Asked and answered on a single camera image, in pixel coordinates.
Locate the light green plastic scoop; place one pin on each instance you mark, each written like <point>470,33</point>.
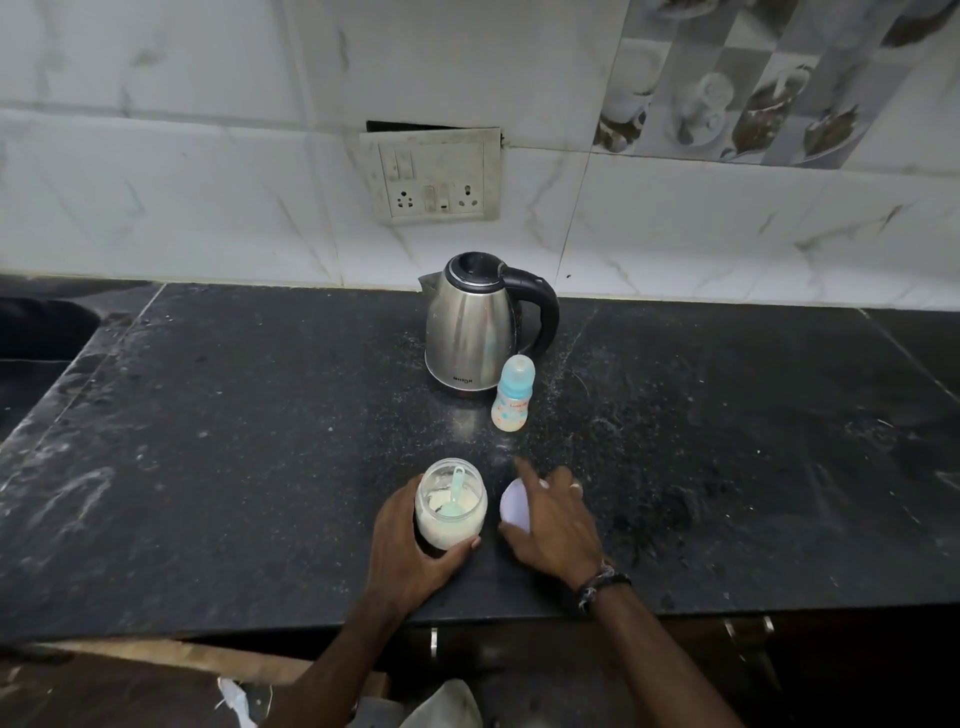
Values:
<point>453,495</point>

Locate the person's right middle finger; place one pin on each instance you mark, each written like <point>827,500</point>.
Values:
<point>559,478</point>

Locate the white cloth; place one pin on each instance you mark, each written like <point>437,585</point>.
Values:
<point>427,709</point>

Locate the white jar lid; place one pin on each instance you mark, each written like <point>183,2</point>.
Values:
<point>515,505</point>

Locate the person's right thumb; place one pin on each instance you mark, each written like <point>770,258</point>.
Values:
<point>514,534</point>

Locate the white wall switch socket panel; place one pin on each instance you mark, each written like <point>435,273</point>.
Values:
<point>433,176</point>

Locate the dark kitchen sink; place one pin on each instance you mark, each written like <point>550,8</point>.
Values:
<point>37,352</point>

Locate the baby bottle with blue cap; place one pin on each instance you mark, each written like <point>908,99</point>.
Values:
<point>513,394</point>

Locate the person's left hand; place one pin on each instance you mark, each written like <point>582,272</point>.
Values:
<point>409,551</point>

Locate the person's left forearm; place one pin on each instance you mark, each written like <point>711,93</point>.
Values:
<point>341,667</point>

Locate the person's left thumb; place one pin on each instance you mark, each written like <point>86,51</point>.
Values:
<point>456,553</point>

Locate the person's right hand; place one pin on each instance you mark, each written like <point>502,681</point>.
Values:
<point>559,529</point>

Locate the person's right forearm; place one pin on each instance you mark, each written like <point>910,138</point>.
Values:
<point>660,660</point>

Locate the stainless steel electric kettle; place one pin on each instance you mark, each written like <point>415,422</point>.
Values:
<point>480,322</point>

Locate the clear glass jar of powder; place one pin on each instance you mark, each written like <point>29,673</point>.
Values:
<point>450,506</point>

